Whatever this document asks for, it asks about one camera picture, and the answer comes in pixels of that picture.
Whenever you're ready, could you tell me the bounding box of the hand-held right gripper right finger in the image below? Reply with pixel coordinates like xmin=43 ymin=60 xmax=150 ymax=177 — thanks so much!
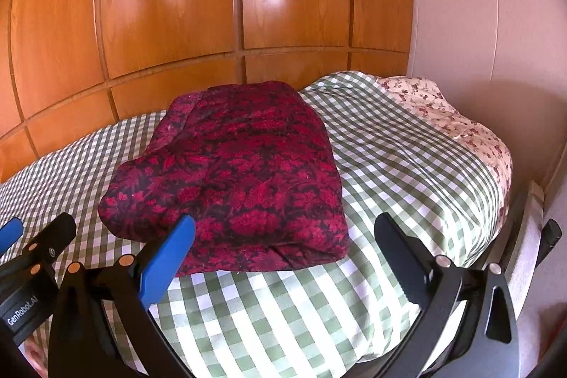
xmin=374 ymin=213 xmax=520 ymax=378

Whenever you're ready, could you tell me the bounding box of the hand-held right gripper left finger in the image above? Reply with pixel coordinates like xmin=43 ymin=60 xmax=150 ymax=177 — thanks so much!
xmin=48 ymin=214 xmax=197 ymax=378

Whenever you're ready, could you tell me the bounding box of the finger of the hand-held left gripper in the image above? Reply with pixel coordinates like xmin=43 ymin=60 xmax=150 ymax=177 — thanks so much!
xmin=0 ymin=217 xmax=24 ymax=260
xmin=20 ymin=211 xmax=77 ymax=278

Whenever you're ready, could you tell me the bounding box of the red patterned knit garment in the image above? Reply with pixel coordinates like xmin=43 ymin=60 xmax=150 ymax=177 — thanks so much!
xmin=98 ymin=80 xmax=352 ymax=278

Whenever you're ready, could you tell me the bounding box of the person's left hand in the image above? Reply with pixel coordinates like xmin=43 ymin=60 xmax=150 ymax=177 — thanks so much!
xmin=21 ymin=338 xmax=50 ymax=376

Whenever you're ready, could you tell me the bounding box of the green checked bed sheet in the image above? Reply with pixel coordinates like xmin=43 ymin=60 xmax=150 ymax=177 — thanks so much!
xmin=0 ymin=70 xmax=504 ymax=378

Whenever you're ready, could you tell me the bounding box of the white bed frame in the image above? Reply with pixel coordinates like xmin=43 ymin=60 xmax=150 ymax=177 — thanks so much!
xmin=503 ymin=178 xmax=546 ymax=277

